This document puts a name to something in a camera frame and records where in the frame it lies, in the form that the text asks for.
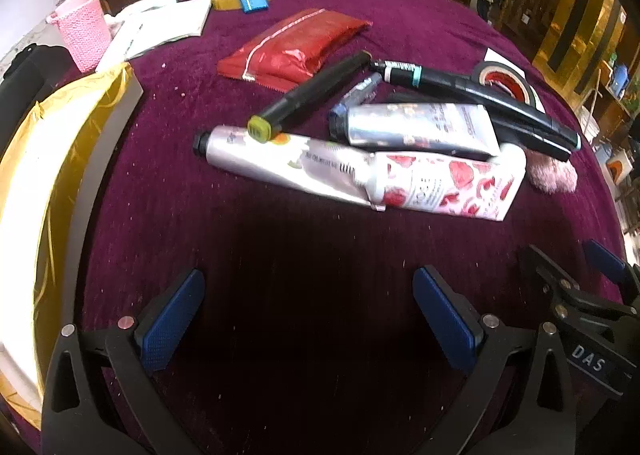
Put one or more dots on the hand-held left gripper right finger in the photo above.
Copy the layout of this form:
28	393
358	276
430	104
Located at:
445	320

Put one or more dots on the black tape roll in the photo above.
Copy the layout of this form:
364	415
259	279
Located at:
505	82

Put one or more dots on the white paper booklet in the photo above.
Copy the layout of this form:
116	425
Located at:
160	20

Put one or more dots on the purple velvet tablecloth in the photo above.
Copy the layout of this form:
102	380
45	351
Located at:
280	255

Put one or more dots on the white tube with red flowers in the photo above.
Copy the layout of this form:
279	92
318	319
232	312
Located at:
450	185

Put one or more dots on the small blue-capped bottle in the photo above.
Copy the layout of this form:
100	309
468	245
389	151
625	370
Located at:
361	90

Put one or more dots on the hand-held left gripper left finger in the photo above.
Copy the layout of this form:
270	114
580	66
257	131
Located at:
167	322

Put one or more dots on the silver tube with dark cap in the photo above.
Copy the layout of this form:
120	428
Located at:
415	127

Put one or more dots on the red foil packet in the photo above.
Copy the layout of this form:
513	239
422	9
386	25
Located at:
295	47

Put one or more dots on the blue bucket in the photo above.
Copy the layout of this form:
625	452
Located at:
620	81

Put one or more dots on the gold-rimmed white tray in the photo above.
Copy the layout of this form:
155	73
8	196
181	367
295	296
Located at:
30	215

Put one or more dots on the black bag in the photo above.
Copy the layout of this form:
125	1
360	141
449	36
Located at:
27	80

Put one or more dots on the pink fluffy ball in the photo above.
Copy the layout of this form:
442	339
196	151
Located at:
552	177

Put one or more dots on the silver tube with orange flower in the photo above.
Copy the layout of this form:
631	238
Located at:
280	162

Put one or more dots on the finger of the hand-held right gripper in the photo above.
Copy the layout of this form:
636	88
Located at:
612	262
547	275

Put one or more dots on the black marker with yellow cap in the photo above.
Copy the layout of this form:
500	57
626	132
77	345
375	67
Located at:
310	90

